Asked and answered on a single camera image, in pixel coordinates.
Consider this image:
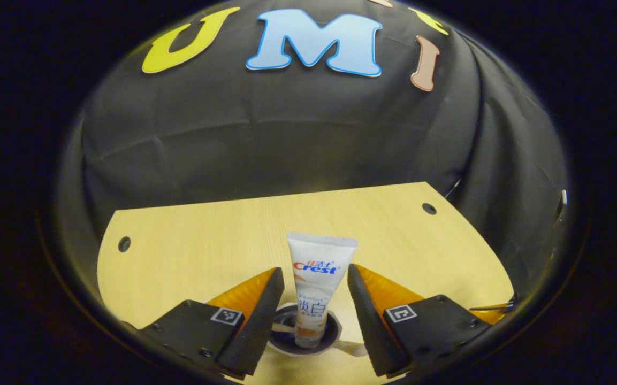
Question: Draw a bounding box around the white toothpaste tube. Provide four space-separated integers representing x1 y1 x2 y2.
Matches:
286 231 359 349

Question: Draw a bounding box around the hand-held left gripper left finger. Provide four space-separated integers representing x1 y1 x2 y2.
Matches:
121 267 286 381

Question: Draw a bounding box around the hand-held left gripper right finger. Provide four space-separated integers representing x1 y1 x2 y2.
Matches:
347 263 493 379

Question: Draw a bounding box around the white cup with wooden handle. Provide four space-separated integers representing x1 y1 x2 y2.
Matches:
266 303 369 358

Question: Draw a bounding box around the light wooden desktop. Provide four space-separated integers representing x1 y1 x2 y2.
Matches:
97 182 516 385

